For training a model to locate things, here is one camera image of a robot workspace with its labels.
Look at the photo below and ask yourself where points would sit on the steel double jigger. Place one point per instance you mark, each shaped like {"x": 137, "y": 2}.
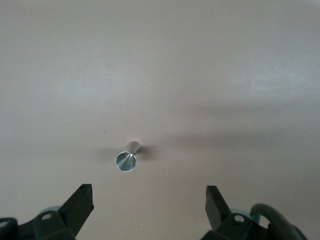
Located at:
{"x": 126, "y": 162}

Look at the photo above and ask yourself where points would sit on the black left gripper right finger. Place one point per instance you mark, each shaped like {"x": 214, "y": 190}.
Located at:
{"x": 216, "y": 207}

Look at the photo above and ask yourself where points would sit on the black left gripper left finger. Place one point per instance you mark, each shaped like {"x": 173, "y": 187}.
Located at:
{"x": 75, "y": 207}

